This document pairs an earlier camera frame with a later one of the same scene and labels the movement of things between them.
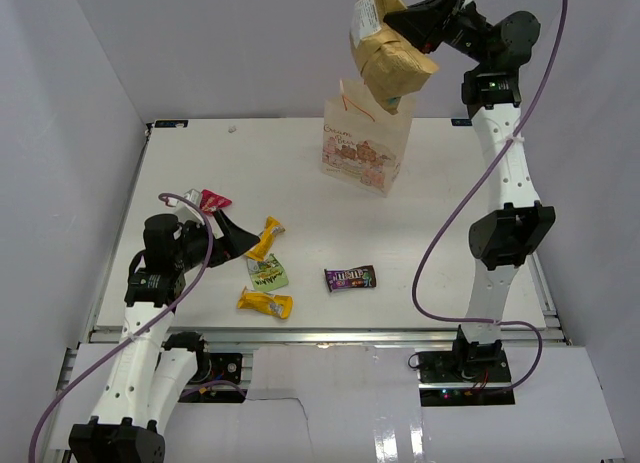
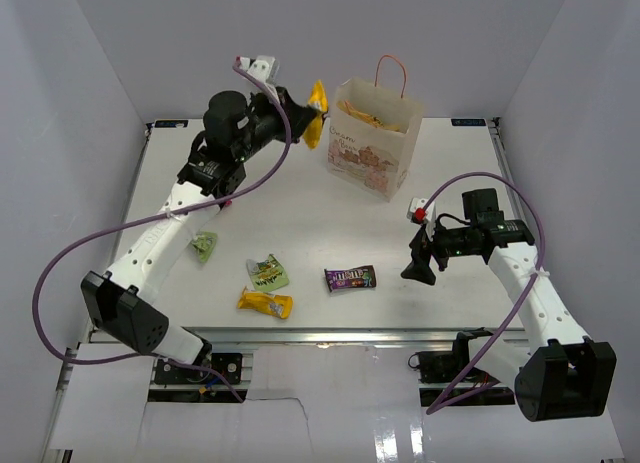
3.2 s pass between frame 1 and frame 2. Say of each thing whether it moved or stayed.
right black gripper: moved
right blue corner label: stayed
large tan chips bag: moved
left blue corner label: stayed
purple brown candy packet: stayed
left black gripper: moved
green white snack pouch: stayed
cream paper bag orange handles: stayed
